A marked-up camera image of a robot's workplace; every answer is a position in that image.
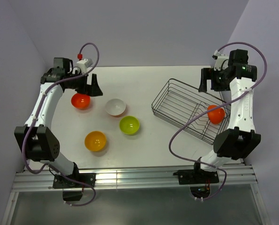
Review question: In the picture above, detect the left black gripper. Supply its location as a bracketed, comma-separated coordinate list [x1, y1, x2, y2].
[66, 70, 103, 97]

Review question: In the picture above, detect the white bowl orange outside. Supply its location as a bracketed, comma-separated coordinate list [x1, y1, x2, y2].
[105, 98, 126, 117]

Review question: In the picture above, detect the red-orange plastic bowl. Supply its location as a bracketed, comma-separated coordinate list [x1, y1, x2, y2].
[207, 108, 225, 125]

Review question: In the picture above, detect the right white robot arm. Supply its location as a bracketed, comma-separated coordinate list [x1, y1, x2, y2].
[192, 49, 261, 183]

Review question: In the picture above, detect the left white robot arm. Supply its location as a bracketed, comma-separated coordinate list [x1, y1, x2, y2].
[14, 58, 103, 187]

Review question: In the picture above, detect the lime green bowl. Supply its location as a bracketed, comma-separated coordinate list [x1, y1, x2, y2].
[119, 116, 140, 135]

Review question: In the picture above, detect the yellow-orange bowl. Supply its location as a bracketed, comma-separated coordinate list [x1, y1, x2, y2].
[84, 131, 107, 152]

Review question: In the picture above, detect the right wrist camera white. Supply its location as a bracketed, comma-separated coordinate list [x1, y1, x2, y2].
[212, 50, 229, 71]

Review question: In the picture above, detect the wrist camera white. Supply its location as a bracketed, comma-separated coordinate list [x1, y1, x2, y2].
[212, 50, 229, 71]
[76, 53, 93, 74]

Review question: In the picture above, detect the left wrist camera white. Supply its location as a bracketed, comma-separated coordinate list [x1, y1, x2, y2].
[76, 53, 93, 74]

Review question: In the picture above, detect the dark wire dish rack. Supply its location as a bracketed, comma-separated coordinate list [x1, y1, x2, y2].
[151, 78, 230, 145]

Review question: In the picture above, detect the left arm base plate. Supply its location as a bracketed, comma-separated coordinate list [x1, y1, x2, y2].
[53, 172, 96, 206]

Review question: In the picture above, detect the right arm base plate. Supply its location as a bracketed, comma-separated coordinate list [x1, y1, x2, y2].
[173, 169, 219, 201]

